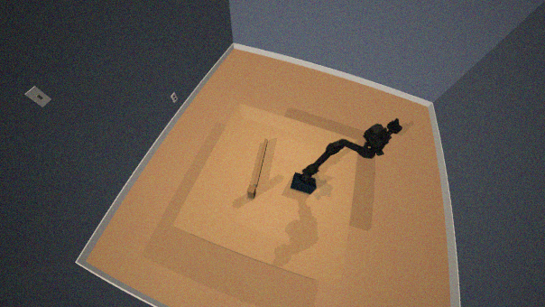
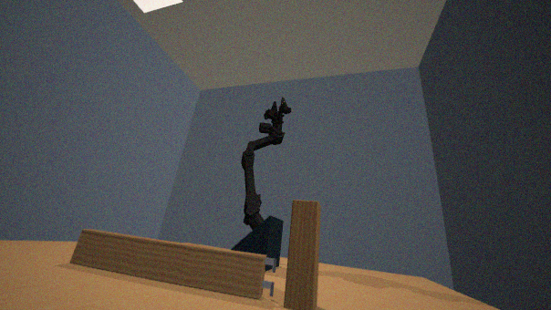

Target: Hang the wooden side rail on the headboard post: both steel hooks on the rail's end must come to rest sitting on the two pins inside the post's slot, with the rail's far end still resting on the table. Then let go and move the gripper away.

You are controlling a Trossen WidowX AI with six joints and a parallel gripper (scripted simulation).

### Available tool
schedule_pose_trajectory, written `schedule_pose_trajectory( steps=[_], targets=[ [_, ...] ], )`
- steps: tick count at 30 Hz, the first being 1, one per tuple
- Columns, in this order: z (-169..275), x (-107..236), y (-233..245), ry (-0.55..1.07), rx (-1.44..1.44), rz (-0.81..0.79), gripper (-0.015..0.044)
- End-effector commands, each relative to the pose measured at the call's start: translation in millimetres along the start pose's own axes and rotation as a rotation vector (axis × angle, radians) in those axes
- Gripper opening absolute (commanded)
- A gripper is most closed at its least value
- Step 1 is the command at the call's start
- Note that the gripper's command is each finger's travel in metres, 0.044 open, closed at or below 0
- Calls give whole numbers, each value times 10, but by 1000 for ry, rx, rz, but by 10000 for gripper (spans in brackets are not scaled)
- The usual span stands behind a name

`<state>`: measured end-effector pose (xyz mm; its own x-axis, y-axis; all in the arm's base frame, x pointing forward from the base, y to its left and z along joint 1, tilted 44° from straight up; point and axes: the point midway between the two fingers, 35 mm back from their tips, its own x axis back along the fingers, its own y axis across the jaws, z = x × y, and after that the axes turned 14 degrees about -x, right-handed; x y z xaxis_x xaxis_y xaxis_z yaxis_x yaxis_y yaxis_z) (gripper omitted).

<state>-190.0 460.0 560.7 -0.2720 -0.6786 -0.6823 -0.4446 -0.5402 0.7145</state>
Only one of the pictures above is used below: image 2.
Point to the brown wooden rail with steel hooks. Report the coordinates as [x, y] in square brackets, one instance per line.
[214, 269]

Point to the brown wooden post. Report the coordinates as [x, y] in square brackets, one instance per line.
[303, 256]

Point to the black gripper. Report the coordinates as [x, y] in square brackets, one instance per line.
[283, 108]

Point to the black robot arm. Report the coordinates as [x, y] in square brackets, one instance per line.
[252, 200]

